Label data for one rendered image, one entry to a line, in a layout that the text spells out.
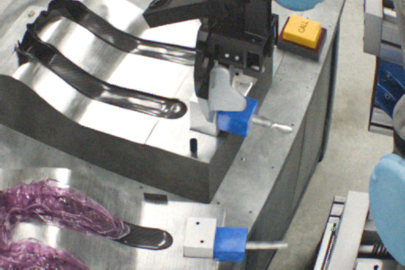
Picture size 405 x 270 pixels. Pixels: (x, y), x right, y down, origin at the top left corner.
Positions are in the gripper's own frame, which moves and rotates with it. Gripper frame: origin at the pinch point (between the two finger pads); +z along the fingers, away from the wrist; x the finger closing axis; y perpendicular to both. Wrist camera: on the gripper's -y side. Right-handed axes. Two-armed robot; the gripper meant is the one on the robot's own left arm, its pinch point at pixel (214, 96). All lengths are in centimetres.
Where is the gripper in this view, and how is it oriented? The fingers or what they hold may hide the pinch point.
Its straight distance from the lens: 96.0
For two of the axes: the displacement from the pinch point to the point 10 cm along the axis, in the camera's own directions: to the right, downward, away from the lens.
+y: 9.2, 2.7, -2.7
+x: 3.9, -6.7, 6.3
